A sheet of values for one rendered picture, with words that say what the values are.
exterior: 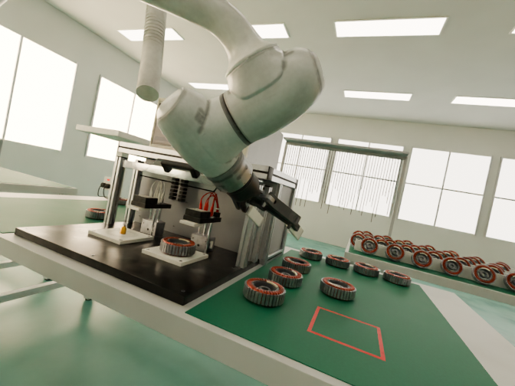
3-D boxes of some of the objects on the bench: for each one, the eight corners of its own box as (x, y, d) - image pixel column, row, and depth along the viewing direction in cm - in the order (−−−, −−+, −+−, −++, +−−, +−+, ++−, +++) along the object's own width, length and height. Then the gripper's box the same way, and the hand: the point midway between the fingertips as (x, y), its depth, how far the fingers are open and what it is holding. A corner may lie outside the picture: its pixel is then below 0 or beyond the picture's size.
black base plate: (182, 306, 59) (185, 296, 59) (14, 234, 82) (15, 227, 82) (258, 264, 103) (259, 259, 103) (134, 225, 126) (135, 220, 126)
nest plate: (119, 244, 86) (120, 240, 86) (87, 233, 91) (88, 230, 91) (153, 240, 100) (153, 237, 100) (123, 230, 105) (124, 227, 105)
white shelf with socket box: (103, 207, 155) (119, 130, 154) (62, 195, 168) (76, 123, 167) (148, 207, 187) (161, 144, 187) (110, 197, 201) (122, 138, 200)
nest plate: (180, 266, 77) (181, 263, 77) (141, 253, 82) (142, 248, 82) (208, 257, 91) (208, 254, 91) (172, 246, 96) (173, 243, 96)
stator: (271, 286, 82) (274, 274, 81) (264, 273, 93) (266, 263, 92) (306, 291, 84) (308, 279, 84) (294, 278, 95) (296, 267, 95)
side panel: (264, 266, 103) (280, 184, 102) (257, 263, 104) (273, 182, 104) (283, 254, 129) (296, 188, 128) (277, 252, 130) (290, 188, 130)
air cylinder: (154, 236, 105) (156, 222, 105) (139, 231, 108) (142, 217, 108) (162, 234, 110) (165, 221, 110) (149, 230, 113) (151, 217, 112)
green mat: (571, 481, 34) (572, 479, 34) (185, 312, 56) (185, 312, 56) (419, 285, 122) (419, 285, 122) (291, 250, 144) (291, 249, 144)
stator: (264, 312, 64) (267, 296, 64) (234, 292, 71) (236, 279, 71) (291, 303, 72) (294, 289, 72) (261, 286, 79) (264, 274, 79)
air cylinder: (205, 253, 96) (208, 237, 96) (188, 247, 99) (191, 233, 99) (213, 250, 101) (215, 237, 101) (196, 245, 104) (199, 231, 104)
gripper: (195, 184, 65) (241, 228, 79) (270, 202, 48) (313, 255, 62) (211, 161, 68) (254, 208, 82) (290, 171, 51) (326, 228, 65)
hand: (277, 226), depth 71 cm, fingers open, 13 cm apart
